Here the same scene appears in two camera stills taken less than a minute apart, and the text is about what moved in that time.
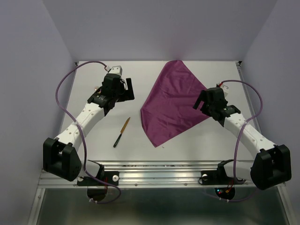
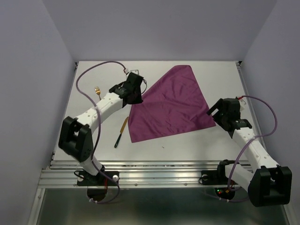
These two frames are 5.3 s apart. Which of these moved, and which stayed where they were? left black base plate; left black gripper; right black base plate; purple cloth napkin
Moved: left black gripper; purple cloth napkin
Stayed: left black base plate; right black base plate
